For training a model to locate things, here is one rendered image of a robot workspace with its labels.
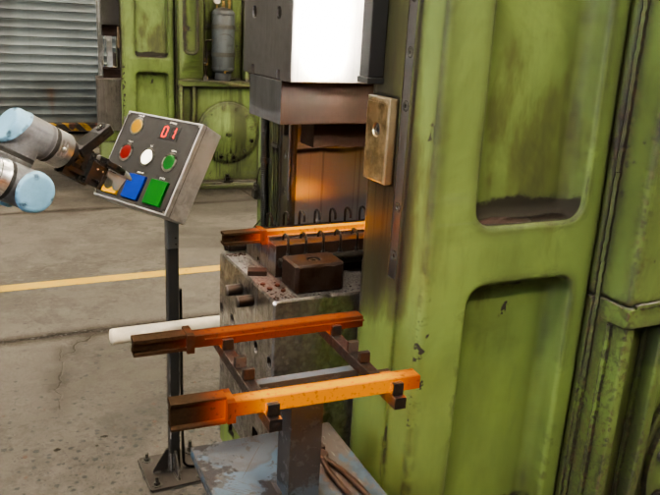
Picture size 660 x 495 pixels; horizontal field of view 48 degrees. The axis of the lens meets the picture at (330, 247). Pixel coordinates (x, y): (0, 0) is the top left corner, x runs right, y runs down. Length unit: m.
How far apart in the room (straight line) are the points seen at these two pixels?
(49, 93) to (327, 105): 8.10
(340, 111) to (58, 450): 1.69
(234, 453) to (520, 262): 0.68
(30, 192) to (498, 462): 1.21
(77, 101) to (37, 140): 7.87
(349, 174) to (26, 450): 1.55
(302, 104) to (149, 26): 5.02
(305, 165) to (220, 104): 4.67
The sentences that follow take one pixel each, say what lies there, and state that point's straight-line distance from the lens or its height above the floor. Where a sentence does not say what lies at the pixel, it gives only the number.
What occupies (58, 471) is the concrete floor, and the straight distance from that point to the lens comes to 2.74.
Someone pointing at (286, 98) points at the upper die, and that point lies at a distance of 1.64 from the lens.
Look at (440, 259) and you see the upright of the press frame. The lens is 1.42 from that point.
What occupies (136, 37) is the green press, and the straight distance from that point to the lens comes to 6.61.
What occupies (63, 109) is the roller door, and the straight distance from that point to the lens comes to 9.70.
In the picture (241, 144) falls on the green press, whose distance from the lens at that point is 6.68.
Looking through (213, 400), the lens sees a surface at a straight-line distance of 1.10.
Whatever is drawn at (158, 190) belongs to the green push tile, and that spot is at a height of 1.02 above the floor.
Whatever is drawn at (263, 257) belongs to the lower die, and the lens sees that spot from 1.78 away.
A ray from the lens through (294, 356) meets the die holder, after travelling 1.65.
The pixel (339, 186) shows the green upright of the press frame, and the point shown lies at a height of 1.06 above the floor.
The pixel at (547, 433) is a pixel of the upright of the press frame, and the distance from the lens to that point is 1.81.
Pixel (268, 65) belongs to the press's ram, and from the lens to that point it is 1.70.
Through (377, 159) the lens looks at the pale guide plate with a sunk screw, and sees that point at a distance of 1.49.
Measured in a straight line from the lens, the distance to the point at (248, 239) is 1.75.
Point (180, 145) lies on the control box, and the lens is 2.14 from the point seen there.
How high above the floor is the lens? 1.49
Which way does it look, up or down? 17 degrees down
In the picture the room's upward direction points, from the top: 3 degrees clockwise
